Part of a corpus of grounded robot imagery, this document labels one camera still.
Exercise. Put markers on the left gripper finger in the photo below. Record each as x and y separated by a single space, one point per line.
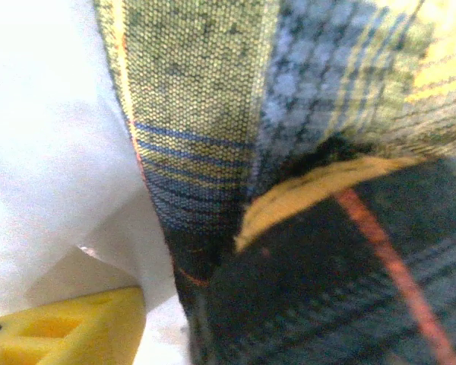
61 334

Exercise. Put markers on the yellow black plaid shirt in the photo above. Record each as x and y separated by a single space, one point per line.
327 266

